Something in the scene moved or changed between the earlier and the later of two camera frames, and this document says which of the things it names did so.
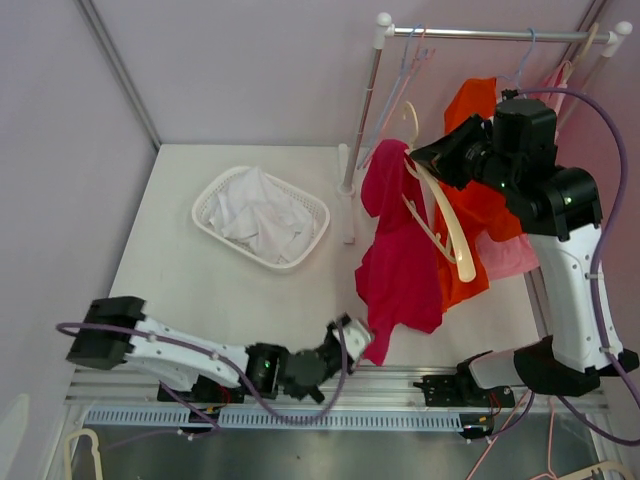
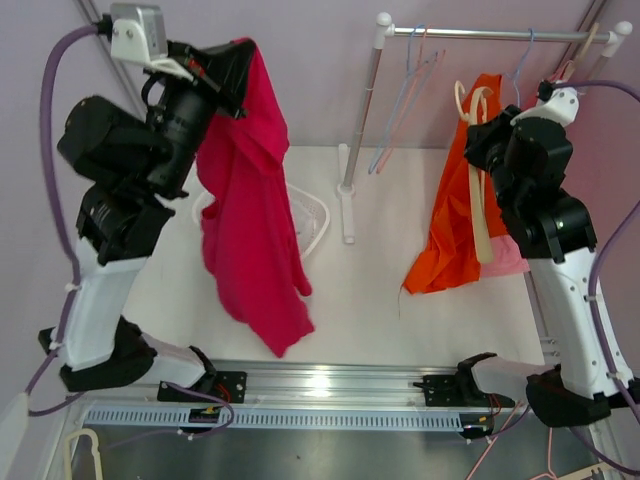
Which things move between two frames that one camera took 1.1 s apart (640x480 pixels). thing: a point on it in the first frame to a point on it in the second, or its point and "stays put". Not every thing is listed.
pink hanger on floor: (499, 435) stays put
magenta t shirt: (398, 273) to (253, 255)
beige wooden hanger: (456, 244) to (477, 110)
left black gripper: (329, 335) to (223, 69)
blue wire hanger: (388, 94) to (409, 75)
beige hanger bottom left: (95, 444) stays put
